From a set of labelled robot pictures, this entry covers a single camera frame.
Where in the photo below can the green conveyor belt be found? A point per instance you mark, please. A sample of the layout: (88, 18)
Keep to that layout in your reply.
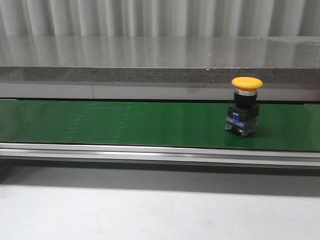
(287, 127)

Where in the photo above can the grey stone counter slab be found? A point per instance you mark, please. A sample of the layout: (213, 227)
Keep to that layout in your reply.
(183, 60)

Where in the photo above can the yellow mushroom push button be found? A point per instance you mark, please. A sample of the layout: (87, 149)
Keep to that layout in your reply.
(242, 116)

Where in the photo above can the white pleated curtain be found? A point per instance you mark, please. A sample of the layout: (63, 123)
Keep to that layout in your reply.
(160, 18)

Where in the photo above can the aluminium conveyor front rail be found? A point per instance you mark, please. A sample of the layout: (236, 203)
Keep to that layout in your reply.
(158, 155)

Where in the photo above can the white conveyor rear rail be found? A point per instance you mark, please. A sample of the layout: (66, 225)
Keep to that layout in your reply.
(305, 92)

